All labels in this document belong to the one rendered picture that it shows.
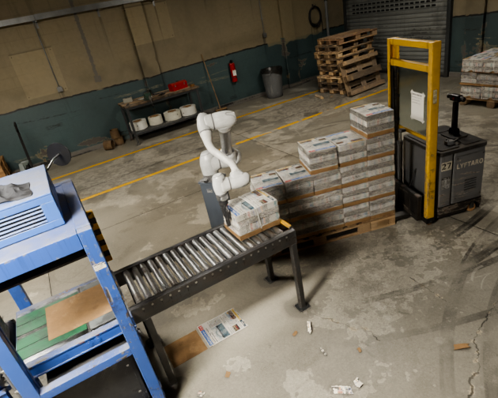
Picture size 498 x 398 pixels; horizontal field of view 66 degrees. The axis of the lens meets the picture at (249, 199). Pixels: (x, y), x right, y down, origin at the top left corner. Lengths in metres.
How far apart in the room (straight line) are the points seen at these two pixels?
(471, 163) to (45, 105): 8.15
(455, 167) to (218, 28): 7.53
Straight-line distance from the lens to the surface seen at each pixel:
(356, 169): 4.01
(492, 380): 3.18
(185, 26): 10.22
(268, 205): 3.02
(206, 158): 3.61
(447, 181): 4.43
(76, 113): 9.67
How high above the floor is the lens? 2.44
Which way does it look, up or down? 27 degrees down
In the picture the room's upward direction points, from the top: 12 degrees counter-clockwise
